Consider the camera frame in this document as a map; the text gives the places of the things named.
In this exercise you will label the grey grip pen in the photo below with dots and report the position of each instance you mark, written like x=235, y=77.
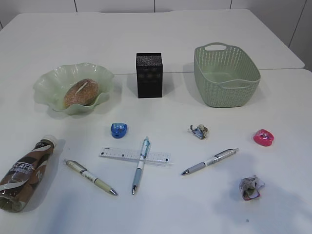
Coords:
x=216, y=158

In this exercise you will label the pink pencil sharpener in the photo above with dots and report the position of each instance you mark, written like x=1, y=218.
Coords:
x=263, y=137

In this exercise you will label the cream grip pen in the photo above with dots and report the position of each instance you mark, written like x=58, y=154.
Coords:
x=75, y=166

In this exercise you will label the sugared bread roll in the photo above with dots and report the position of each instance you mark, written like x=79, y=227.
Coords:
x=83, y=93

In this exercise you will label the green plastic woven basket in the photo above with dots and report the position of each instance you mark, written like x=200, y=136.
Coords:
x=225, y=75

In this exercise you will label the clear plastic ruler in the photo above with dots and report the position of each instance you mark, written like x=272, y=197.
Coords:
x=154, y=158

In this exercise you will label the blue grip pen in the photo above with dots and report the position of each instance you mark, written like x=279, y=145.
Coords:
x=138, y=173

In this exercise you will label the large paper ball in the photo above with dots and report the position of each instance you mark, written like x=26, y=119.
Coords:
x=250, y=187

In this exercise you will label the brown Nescafe coffee bottle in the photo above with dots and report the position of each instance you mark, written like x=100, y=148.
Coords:
x=20, y=182

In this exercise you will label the black mesh pen holder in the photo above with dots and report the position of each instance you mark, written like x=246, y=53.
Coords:
x=149, y=73

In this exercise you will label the blue pencil sharpener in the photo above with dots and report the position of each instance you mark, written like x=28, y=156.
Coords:
x=118, y=130

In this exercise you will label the small paper ball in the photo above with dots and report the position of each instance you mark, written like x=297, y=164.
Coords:
x=199, y=131

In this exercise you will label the green wavy glass plate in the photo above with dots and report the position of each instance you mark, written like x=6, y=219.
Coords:
x=51, y=88

